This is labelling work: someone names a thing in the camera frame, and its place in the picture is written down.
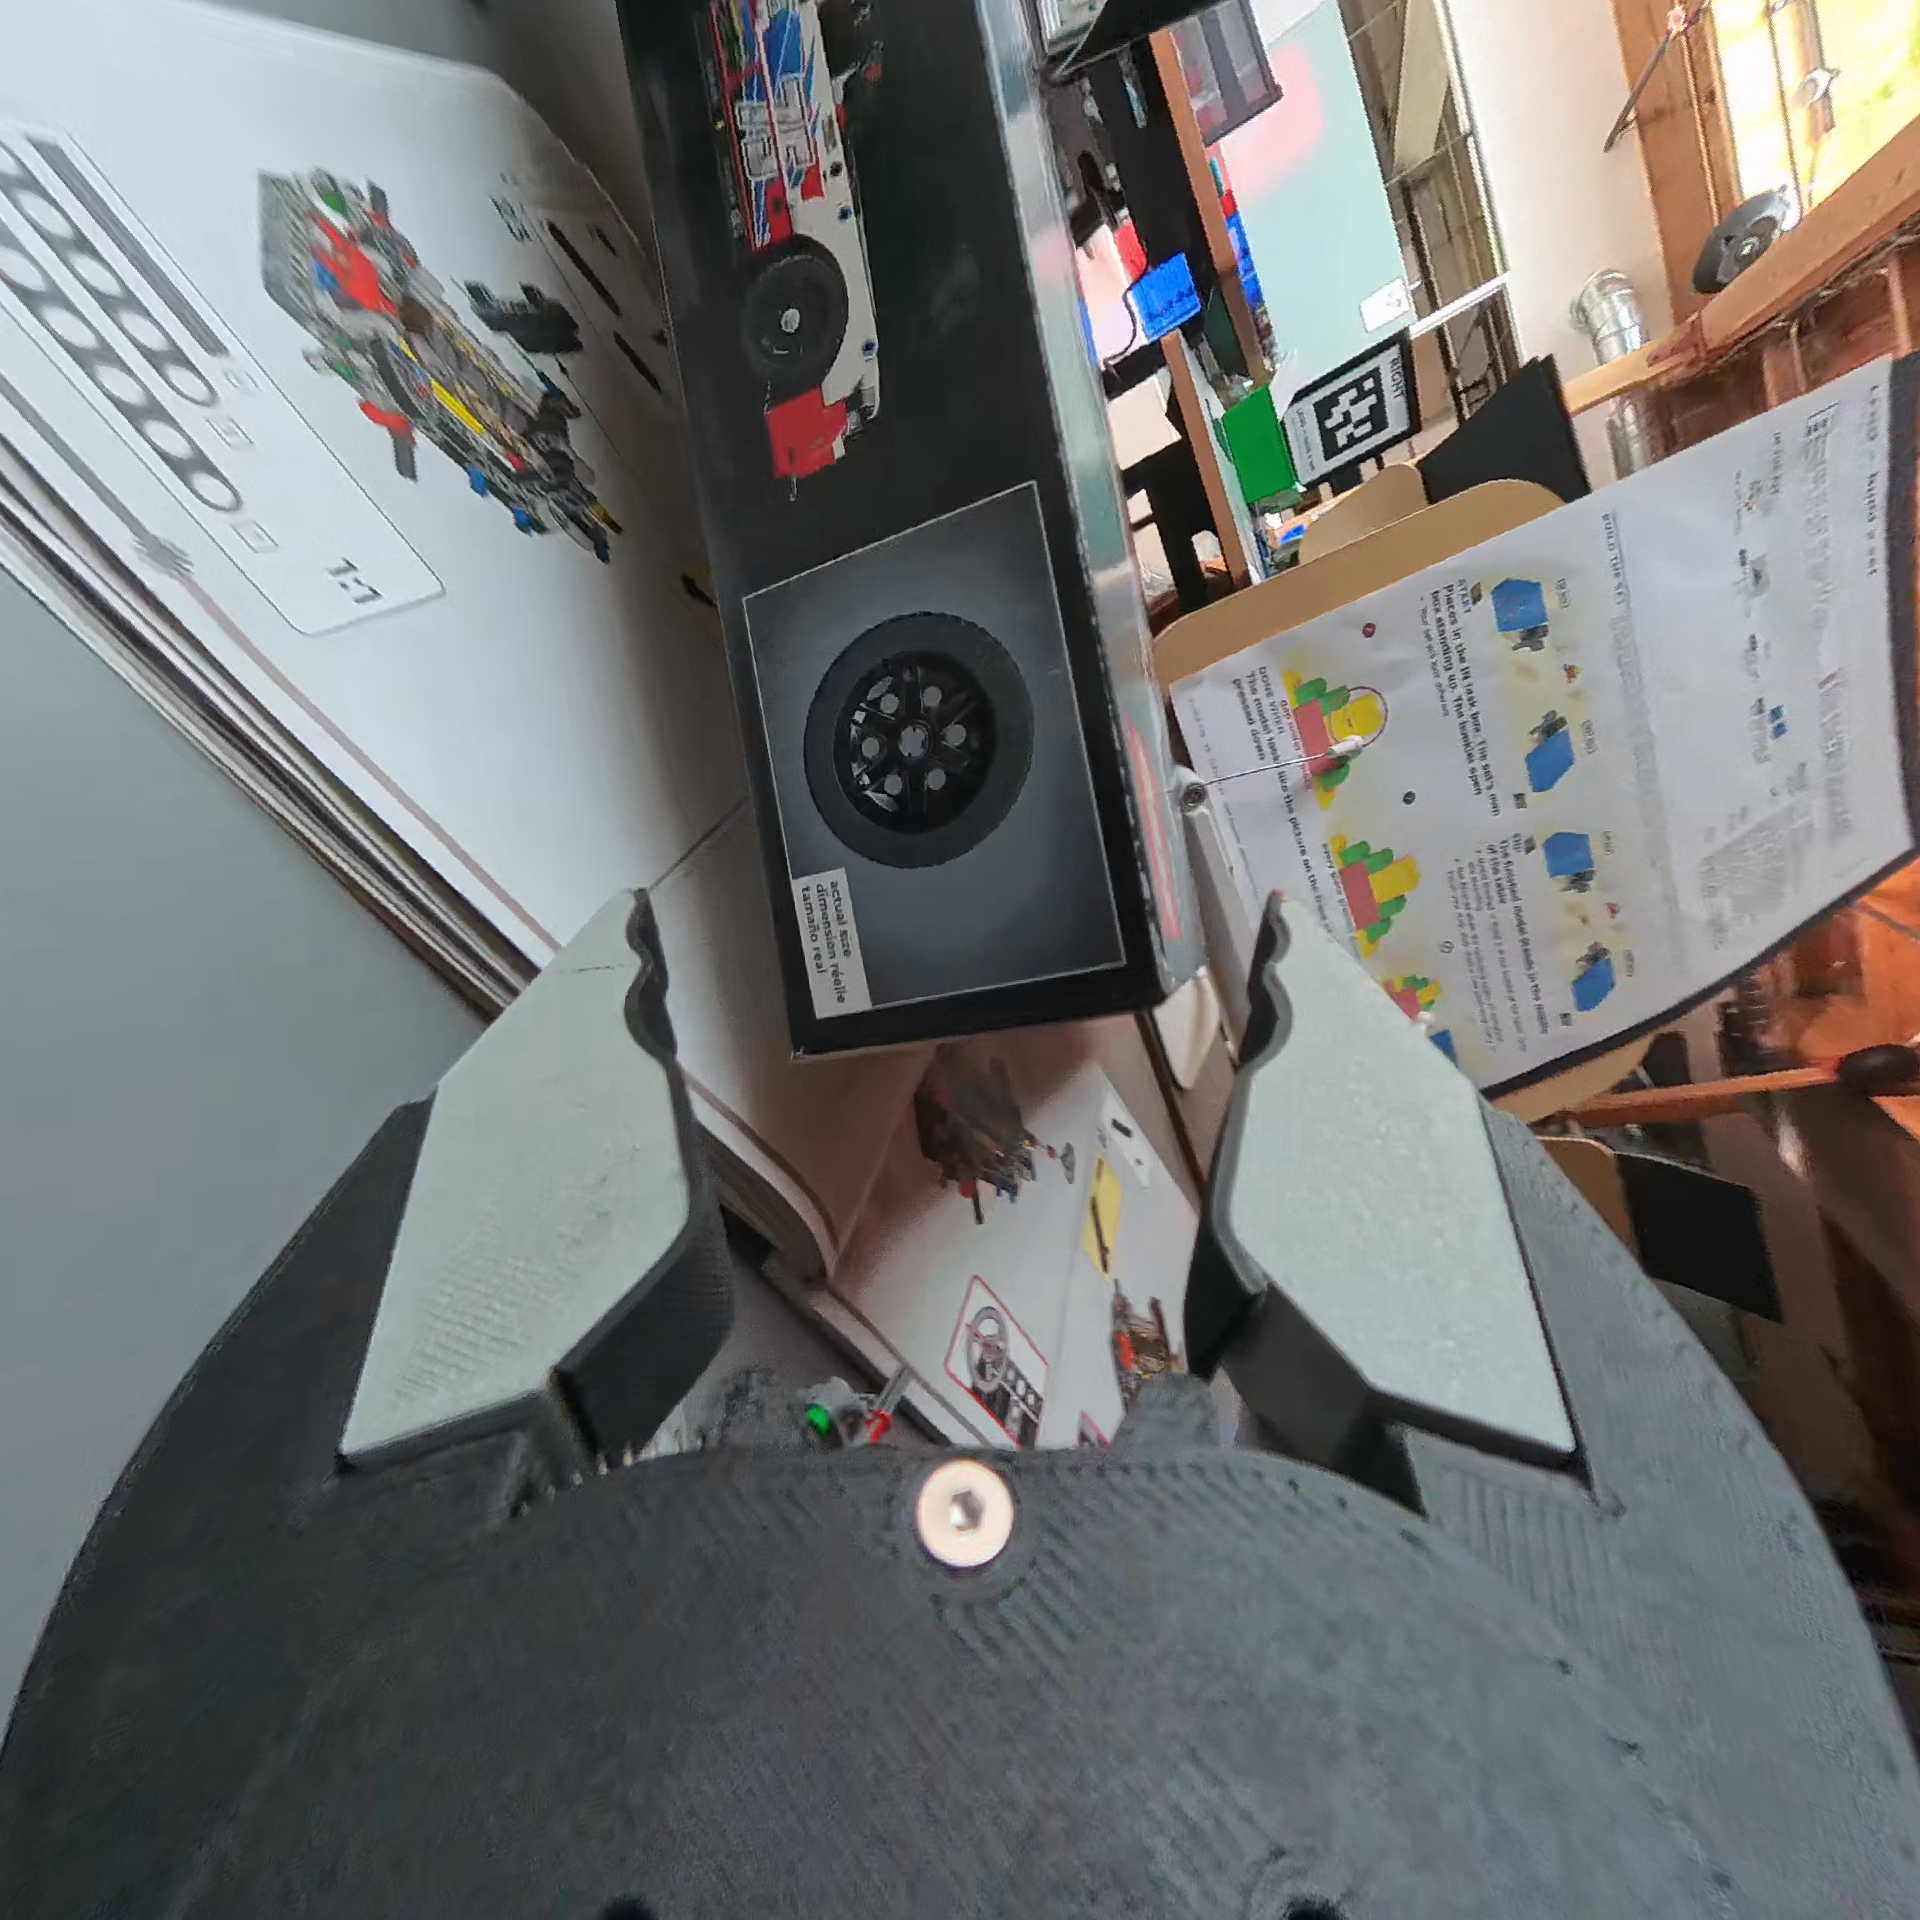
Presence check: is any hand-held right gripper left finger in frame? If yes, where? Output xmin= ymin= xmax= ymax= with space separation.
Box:
xmin=336 ymin=890 xmax=736 ymax=1479

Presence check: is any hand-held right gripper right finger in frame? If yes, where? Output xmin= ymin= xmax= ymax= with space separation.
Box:
xmin=1182 ymin=891 xmax=1581 ymax=1513

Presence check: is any partly built lego assembly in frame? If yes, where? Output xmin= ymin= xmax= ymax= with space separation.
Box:
xmin=803 ymin=1372 xmax=911 ymax=1449

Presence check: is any lego instruction booklet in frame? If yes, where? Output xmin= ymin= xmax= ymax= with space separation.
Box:
xmin=0 ymin=0 xmax=1209 ymax=1454

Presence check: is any black lego car box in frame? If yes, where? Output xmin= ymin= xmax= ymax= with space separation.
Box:
xmin=616 ymin=0 xmax=1202 ymax=1058

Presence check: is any wooden rod black knob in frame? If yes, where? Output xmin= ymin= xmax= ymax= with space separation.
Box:
xmin=1569 ymin=1045 xmax=1920 ymax=1130

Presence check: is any laminated task instruction sheet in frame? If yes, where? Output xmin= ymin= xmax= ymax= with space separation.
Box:
xmin=1171 ymin=351 xmax=1920 ymax=1098

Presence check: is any pale plywood stand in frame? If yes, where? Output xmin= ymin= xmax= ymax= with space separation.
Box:
xmin=1153 ymin=462 xmax=1569 ymax=707

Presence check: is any green plastic crate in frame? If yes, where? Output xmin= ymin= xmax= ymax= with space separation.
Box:
xmin=1217 ymin=387 xmax=1305 ymax=511

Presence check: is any black chair back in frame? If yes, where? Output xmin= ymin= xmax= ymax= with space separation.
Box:
xmin=1417 ymin=355 xmax=1593 ymax=510

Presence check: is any black white printed tag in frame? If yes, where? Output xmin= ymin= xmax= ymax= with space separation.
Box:
xmin=1287 ymin=345 xmax=1419 ymax=484

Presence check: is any black round disc device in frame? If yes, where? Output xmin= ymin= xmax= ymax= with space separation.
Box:
xmin=1691 ymin=188 xmax=1799 ymax=298

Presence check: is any wooden shelf beam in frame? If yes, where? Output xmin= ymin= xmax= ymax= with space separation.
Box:
xmin=1560 ymin=135 xmax=1920 ymax=422

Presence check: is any silver metal duct pipe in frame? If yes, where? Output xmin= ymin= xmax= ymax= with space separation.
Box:
xmin=1569 ymin=270 xmax=1667 ymax=467

